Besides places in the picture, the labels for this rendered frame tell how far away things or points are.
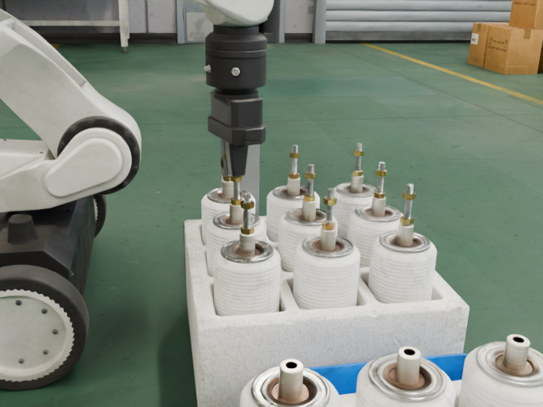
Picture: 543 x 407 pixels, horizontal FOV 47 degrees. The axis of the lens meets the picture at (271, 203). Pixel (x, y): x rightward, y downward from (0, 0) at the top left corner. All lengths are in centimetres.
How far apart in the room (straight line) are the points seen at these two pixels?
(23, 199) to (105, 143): 18
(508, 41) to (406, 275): 375
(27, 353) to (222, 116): 48
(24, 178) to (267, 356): 53
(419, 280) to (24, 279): 58
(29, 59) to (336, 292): 63
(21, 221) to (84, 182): 13
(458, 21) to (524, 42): 207
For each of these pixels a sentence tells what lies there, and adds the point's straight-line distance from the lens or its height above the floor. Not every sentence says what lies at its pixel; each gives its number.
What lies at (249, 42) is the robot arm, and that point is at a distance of 88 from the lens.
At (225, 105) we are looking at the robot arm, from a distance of 91.
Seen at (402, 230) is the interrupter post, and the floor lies 27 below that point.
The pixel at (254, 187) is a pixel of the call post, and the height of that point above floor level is 22.
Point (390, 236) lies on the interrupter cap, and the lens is 96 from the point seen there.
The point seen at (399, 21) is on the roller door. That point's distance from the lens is 636.
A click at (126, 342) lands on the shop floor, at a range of 116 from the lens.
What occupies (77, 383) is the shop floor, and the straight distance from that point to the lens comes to 108.
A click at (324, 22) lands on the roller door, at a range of 606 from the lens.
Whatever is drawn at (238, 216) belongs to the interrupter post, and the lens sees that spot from 98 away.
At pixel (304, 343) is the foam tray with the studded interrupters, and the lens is 88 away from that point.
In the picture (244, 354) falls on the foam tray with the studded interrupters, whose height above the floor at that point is 13.
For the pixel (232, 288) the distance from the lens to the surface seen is 86.
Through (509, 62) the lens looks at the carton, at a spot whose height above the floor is 8.
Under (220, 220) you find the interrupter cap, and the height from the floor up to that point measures 25.
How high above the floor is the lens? 62
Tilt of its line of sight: 20 degrees down
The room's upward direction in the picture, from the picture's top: 1 degrees clockwise
